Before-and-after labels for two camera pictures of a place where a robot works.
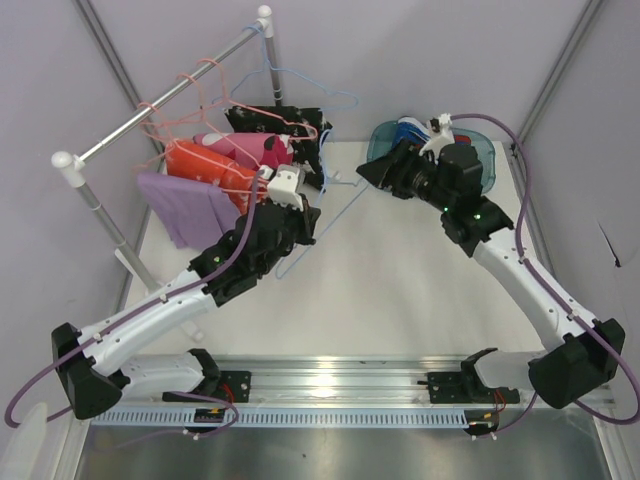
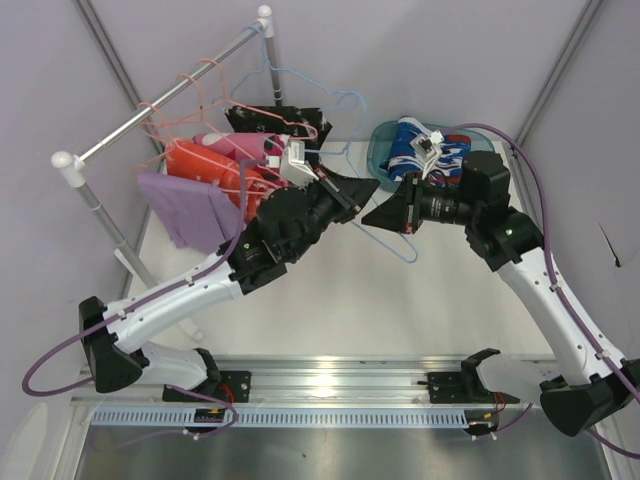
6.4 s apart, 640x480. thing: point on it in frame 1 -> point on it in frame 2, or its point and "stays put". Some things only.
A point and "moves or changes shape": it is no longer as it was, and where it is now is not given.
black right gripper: (397, 170) -> (410, 204)
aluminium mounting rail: (337, 380) stays put
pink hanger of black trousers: (260, 113) stays put
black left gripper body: (307, 223) -> (339, 195)
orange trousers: (199, 163) stays put
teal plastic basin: (380, 139) stays put
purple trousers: (195, 213) stays put
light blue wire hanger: (279, 272) moves or changes shape
